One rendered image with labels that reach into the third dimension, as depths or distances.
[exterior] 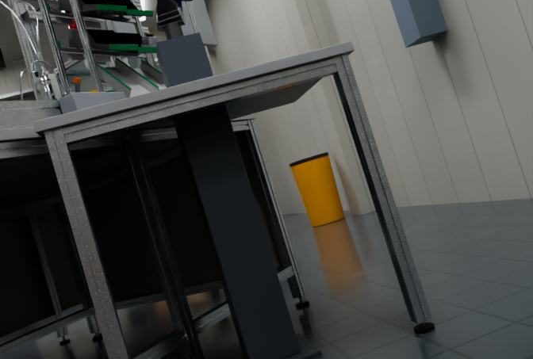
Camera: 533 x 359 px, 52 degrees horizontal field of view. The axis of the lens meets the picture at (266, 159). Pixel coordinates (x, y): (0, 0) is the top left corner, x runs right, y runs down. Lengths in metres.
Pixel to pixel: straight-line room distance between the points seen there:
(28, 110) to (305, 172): 4.13
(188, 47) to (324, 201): 3.95
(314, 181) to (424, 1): 2.37
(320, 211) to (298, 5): 2.09
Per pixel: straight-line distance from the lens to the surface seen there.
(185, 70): 1.75
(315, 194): 5.55
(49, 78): 3.02
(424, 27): 3.80
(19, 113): 1.66
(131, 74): 2.28
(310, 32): 5.65
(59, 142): 1.51
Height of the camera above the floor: 0.52
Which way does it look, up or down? 3 degrees up
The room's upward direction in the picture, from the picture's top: 17 degrees counter-clockwise
